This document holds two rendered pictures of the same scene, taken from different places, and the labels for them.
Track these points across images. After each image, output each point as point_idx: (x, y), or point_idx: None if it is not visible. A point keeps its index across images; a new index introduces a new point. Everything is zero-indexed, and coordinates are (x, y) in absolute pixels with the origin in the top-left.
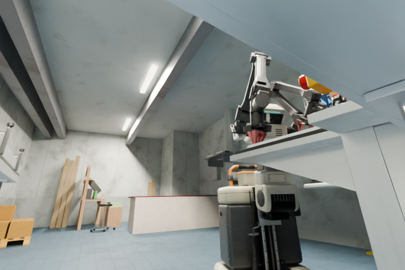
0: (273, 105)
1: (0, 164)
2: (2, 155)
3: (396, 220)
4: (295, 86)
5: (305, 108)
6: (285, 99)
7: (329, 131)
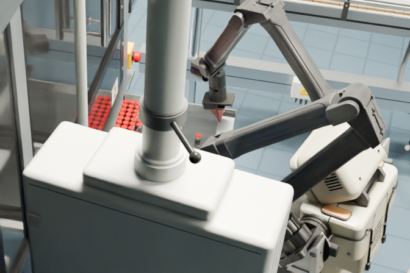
0: (321, 142)
1: (360, 27)
2: (357, 20)
3: None
4: (264, 119)
5: None
6: (316, 153)
7: (133, 94)
